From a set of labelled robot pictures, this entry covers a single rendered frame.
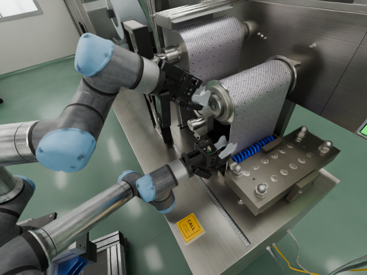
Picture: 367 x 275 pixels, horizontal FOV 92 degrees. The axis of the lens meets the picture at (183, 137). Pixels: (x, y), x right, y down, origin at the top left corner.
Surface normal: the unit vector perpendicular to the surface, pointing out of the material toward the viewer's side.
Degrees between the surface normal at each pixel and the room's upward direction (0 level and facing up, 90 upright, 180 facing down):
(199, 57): 92
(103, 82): 92
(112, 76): 104
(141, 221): 0
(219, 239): 0
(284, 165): 0
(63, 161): 90
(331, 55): 90
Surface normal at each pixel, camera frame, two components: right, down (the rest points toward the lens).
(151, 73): 0.65, 0.13
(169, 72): 0.49, 0.58
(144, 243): -0.11, -0.69
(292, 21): -0.87, 0.42
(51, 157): 0.06, 0.71
